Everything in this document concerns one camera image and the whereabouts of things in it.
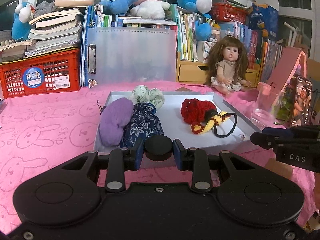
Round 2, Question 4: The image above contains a yellow red crochet hair tie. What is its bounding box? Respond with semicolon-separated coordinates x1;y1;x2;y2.
190;110;238;138

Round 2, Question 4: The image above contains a black round puck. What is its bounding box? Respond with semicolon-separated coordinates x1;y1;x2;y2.
144;134;173;161

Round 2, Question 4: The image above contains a blue floral drawstring pouch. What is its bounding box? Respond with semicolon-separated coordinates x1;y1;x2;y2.
119;102;164;148

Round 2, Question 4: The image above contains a purple fluffy plush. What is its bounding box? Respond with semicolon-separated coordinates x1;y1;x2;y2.
98;98;134;146

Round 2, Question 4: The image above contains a red crocheted pouch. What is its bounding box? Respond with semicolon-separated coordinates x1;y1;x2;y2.
180;99;217;125

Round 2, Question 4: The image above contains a green floral fabric scrunchie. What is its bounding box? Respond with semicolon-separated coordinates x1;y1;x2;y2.
129;85;165;110

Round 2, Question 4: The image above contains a smartphone with pink case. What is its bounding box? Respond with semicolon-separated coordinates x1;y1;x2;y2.
291;76;312;127

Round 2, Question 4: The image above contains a white cardboard box tray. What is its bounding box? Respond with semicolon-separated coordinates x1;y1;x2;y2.
94;91;261;168

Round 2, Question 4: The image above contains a glass mug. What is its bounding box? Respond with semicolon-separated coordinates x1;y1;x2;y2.
251;82;283;129

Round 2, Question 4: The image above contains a black binder clip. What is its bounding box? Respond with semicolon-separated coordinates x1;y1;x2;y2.
97;100;106;114

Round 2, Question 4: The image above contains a pink picture book stand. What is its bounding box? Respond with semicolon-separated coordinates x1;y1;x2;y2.
267;47;307;92

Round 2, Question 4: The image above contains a wooden desk organizer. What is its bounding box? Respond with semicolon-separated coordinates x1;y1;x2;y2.
176;52;260;87

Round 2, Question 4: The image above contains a brown haired doll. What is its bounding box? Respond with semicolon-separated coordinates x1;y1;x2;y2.
207;35;251;98

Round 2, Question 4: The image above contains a translucent clipboard folder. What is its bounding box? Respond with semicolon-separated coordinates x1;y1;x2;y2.
80;27;176;88

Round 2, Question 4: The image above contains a red plastic crate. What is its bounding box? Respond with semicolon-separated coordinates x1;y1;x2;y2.
1;48;80;99

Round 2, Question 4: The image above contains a blue cardboard box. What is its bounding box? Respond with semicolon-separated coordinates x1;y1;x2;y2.
248;2;279;41

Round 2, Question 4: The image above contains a stack of books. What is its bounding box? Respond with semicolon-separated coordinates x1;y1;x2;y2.
1;0;94;63

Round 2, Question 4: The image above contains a red basket on books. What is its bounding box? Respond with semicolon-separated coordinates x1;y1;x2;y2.
210;3;247;24

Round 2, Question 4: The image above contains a small blue bear plush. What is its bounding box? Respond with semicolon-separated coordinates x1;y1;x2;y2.
99;0;138;15

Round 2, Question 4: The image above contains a large blue white plush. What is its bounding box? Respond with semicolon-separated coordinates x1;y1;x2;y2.
177;0;212;41

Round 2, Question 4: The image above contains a blue white cat plush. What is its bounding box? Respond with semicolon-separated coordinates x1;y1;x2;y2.
11;2;35;41

